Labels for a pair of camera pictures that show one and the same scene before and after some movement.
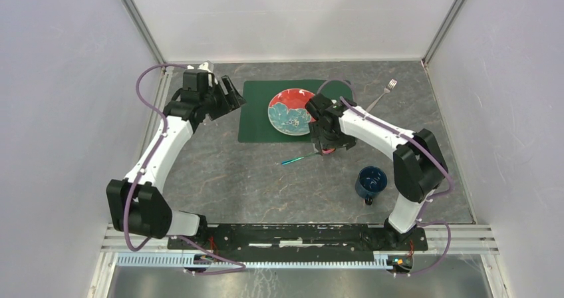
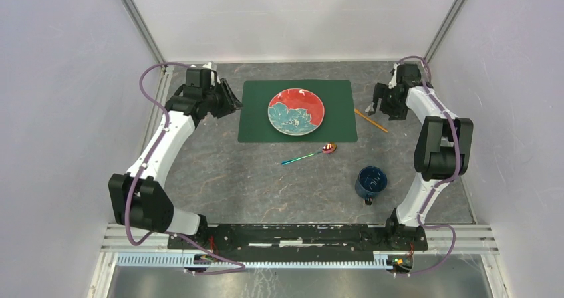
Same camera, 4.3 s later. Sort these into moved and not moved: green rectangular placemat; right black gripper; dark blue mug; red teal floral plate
Moved: right black gripper
Not moved: red teal floral plate; green rectangular placemat; dark blue mug
